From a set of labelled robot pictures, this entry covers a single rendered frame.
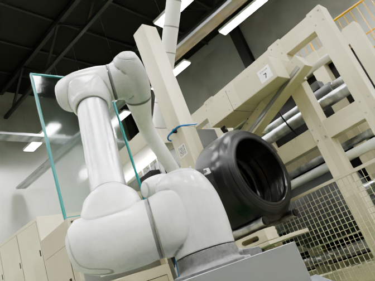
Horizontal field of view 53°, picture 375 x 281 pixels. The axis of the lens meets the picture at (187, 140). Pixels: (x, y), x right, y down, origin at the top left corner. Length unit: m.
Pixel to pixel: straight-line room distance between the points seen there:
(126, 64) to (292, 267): 0.87
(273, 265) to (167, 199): 0.31
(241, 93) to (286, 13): 10.43
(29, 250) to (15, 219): 6.43
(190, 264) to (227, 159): 1.11
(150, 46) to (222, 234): 1.98
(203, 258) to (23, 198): 11.16
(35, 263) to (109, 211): 4.22
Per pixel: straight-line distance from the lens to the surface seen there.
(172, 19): 3.06
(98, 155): 1.10
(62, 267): 2.24
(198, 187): 0.94
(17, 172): 12.23
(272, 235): 1.96
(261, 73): 2.35
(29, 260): 5.25
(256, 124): 2.51
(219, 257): 0.90
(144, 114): 1.44
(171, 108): 2.49
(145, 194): 1.67
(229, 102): 2.48
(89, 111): 1.24
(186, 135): 2.40
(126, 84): 1.35
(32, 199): 12.07
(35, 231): 5.07
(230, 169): 1.93
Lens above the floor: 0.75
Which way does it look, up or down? 20 degrees up
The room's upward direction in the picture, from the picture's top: 21 degrees counter-clockwise
